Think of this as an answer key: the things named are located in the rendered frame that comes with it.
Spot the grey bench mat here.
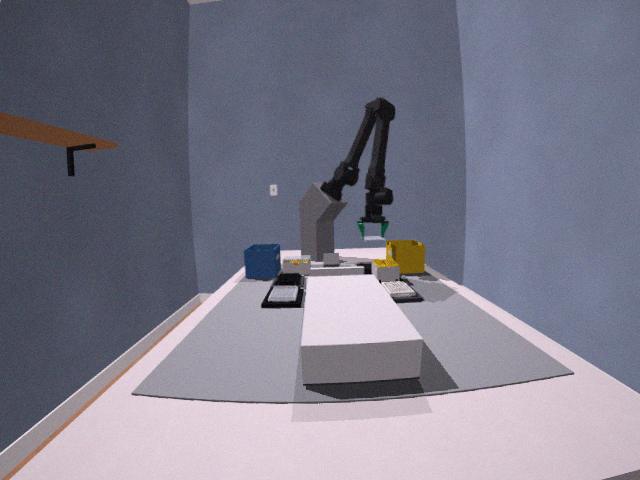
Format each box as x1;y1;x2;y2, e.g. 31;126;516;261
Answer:
131;271;574;403

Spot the blue bin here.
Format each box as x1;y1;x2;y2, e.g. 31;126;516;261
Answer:
244;244;281;278

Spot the white assay plate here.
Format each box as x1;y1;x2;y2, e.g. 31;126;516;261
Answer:
268;286;298;302
381;281;416;298

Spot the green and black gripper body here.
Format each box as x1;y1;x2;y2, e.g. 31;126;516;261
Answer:
357;217;389;223

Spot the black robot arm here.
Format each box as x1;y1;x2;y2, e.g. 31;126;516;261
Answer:
320;97;395;220

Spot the yellow bin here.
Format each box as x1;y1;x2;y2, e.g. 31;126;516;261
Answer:
386;240;425;274

